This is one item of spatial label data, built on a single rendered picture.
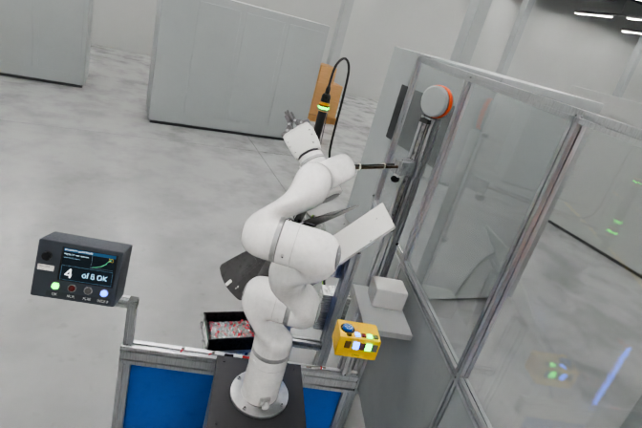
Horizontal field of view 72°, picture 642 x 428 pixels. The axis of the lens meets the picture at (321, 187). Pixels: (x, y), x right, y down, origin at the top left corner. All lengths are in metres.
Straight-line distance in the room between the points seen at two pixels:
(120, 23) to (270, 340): 12.84
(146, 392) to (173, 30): 5.85
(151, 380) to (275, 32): 6.19
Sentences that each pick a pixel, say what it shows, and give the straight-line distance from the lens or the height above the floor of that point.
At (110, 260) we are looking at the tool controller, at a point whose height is 1.23.
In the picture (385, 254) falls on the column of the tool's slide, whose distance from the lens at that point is 2.47.
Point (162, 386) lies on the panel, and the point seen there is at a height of 0.68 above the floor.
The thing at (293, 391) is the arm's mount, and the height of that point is 0.95.
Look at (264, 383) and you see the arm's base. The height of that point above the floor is 1.05.
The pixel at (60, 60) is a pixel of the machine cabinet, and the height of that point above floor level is 0.41.
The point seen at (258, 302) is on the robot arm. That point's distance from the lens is 1.32.
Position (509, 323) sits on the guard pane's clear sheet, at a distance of 1.67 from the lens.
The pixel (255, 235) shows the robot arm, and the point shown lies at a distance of 0.97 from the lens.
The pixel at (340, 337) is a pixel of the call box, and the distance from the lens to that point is 1.71.
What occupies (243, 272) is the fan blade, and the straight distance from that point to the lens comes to 2.03.
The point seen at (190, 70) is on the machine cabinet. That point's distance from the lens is 7.27.
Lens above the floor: 2.10
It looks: 20 degrees down
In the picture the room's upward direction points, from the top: 15 degrees clockwise
